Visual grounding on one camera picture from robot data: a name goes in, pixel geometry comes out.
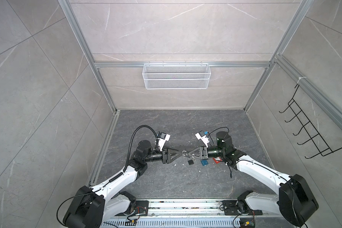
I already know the red padlock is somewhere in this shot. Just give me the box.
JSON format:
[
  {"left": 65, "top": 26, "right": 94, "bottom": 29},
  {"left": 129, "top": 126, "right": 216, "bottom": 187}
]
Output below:
[{"left": 213, "top": 157, "right": 221, "bottom": 164}]

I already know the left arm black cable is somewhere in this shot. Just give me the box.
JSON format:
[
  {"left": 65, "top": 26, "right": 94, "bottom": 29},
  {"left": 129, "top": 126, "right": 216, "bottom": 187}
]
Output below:
[{"left": 123, "top": 125, "right": 158, "bottom": 173}]

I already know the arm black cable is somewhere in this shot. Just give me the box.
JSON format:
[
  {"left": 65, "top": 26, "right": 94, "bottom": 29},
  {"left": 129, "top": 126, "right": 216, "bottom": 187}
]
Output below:
[
  {"left": 123, "top": 125, "right": 158, "bottom": 173},
  {"left": 207, "top": 127, "right": 230, "bottom": 136}
]

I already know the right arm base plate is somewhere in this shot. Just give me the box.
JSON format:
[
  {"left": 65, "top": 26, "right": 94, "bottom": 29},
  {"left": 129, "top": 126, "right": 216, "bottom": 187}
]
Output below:
[{"left": 219, "top": 200, "right": 263, "bottom": 216}]

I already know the aluminium front rail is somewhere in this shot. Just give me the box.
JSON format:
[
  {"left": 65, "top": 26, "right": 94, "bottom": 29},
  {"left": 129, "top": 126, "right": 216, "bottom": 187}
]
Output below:
[{"left": 99, "top": 199, "right": 293, "bottom": 228}]

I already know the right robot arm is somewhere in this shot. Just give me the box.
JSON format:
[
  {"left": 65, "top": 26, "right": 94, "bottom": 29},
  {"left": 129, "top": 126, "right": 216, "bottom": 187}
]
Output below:
[{"left": 182, "top": 131, "right": 319, "bottom": 227}]

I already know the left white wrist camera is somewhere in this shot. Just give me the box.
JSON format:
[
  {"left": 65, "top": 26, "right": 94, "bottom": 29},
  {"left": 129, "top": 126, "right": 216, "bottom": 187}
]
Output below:
[{"left": 156, "top": 132, "right": 171, "bottom": 151}]

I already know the blue padlock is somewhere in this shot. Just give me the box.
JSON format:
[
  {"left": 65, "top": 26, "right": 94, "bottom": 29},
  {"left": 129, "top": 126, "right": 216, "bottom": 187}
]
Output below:
[{"left": 200, "top": 160, "right": 209, "bottom": 166}]

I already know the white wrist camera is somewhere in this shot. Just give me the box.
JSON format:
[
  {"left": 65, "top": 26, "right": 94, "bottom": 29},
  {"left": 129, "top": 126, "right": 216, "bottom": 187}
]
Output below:
[
  {"left": 195, "top": 131, "right": 210, "bottom": 148},
  {"left": 156, "top": 132, "right": 171, "bottom": 151}
]

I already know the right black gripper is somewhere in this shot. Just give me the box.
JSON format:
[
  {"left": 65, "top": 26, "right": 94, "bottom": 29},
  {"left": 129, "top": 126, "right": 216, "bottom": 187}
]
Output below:
[{"left": 188, "top": 146, "right": 225, "bottom": 161}]

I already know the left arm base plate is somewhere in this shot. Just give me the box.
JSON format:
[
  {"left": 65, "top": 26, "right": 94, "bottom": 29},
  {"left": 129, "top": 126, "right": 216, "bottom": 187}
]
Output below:
[{"left": 116, "top": 200, "right": 149, "bottom": 216}]

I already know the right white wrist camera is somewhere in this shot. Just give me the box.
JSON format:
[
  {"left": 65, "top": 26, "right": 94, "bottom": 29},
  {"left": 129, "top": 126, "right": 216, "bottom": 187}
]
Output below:
[{"left": 195, "top": 131, "right": 210, "bottom": 148}]

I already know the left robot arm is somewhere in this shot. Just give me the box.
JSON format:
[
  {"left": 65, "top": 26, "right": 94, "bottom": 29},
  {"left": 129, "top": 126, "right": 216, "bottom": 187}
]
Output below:
[{"left": 60, "top": 140, "right": 182, "bottom": 228}]

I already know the black wire hook rack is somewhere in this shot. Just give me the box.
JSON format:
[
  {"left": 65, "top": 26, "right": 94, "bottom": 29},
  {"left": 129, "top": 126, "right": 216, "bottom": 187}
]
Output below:
[{"left": 279, "top": 84, "right": 342, "bottom": 159}]

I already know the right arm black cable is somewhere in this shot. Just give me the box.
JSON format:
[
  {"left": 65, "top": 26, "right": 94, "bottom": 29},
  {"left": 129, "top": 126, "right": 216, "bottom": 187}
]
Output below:
[{"left": 207, "top": 127, "right": 230, "bottom": 136}]

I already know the white wire mesh basket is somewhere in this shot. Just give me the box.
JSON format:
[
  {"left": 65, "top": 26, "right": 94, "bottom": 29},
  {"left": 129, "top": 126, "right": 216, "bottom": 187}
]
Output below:
[{"left": 142, "top": 63, "right": 211, "bottom": 90}]

